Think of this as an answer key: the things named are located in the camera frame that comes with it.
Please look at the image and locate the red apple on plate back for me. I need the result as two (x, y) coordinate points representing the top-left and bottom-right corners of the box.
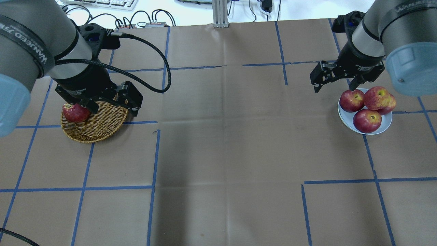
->
(376, 94), (397, 115)

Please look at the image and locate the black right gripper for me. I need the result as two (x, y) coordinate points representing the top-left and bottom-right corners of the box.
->
(310, 11), (385, 93)

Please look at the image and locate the light blue plate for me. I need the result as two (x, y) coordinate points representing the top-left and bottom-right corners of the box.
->
(338, 86), (396, 135)

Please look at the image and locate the red apple on plate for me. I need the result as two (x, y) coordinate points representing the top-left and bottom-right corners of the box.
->
(376, 94), (397, 115)
(352, 109), (382, 134)
(339, 89), (365, 113)

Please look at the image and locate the white keyboard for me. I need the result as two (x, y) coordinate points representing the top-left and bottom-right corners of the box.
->
(61, 0), (139, 11)

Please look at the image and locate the red apple on plate front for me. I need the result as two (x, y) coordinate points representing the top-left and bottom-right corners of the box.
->
(352, 109), (382, 134)

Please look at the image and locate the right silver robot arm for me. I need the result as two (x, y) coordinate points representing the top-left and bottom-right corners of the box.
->
(310, 0), (437, 97)

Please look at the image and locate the aluminium frame post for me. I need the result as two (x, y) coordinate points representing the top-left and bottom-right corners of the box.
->
(212, 0), (229, 28)

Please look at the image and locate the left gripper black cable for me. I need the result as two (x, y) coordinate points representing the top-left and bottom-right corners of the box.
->
(55, 31), (172, 94)

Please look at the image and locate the red apple on plate left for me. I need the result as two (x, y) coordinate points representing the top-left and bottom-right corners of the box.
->
(339, 89), (365, 113)

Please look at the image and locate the striped red yellow apple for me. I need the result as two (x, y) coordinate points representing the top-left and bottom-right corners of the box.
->
(364, 86), (392, 110)

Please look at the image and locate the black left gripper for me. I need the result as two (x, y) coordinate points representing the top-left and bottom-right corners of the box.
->
(55, 23), (143, 117)

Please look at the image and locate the wicker basket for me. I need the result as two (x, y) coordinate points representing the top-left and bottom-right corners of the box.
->
(60, 101), (129, 143)

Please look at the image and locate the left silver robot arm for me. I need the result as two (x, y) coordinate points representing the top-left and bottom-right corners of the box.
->
(1, 0), (143, 137)

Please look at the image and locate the dark red apple in basket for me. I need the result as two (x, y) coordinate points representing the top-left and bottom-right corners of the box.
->
(62, 103), (91, 123)

